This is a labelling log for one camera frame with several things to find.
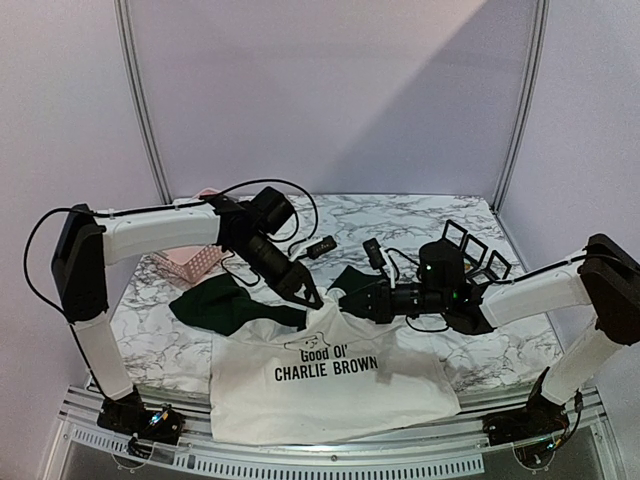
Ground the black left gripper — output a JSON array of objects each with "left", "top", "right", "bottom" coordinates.
[{"left": 230, "top": 233, "right": 323, "bottom": 310}]

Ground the white and green t-shirt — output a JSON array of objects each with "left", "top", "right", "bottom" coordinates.
[{"left": 169, "top": 267, "right": 460, "bottom": 446}]

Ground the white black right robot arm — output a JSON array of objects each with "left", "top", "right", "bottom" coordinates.
[{"left": 339, "top": 230, "right": 639, "bottom": 452}]

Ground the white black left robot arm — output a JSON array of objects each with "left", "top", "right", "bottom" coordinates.
[{"left": 51, "top": 192, "right": 323, "bottom": 445}]

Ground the pink plastic perforated basket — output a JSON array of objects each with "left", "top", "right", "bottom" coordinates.
[{"left": 149, "top": 187, "right": 236, "bottom": 281}]

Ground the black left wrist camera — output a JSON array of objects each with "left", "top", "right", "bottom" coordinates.
[{"left": 249, "top": 186, "right": 294, "bottom": 234}]

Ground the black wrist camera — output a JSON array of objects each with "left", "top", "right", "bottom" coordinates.
[
  {"left": 418, "top": 239, "right": 465, "bottom": 292},
  {"left": 249, "top": 186, "right": 294, "bottom": 234}
]

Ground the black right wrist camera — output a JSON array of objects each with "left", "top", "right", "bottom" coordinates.
[{"left": 418, "top": 239, "right": 465, "bottom": 292}]

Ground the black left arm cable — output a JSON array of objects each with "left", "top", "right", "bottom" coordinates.
[{"left": 22, "top": 179, "right": 339, "bottom": 321}]

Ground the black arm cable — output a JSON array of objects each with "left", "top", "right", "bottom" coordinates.
[
  {"left": 22, "top": 179, "right": 339, "bottom": 321},
  {"left": 362, "top": 239, "right": 640, "bottom": 441}
]

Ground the black wire frame organizer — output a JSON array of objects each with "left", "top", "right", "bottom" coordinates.
[{"left": 441, "top": 219, "right": 512, "bottom": 286}]

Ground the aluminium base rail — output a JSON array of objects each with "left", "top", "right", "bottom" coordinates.
[{"left": 44, "top": 387, "right": 626, "bottom": 479}]

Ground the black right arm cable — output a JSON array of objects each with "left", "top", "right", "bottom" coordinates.
[{"left": 362, "top": 239, "right": 640, "bottom": 441}]

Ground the aluminium left corner post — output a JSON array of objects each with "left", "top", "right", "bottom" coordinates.
[{"left": 114, "top": 0, "right": 173, "bottom": 204}]

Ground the aluminium corner post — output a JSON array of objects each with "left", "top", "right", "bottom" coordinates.
[
  {"left": 490, "top": 0, "right": 550, "bottom": 216},
  {"left": 114, "top": 0, "right": 173, "bottom": 204}
]

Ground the aluminium right corner post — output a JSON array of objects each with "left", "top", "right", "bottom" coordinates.
[{"left": 490, "top": 0, "right": 550, "bottom": 216}]

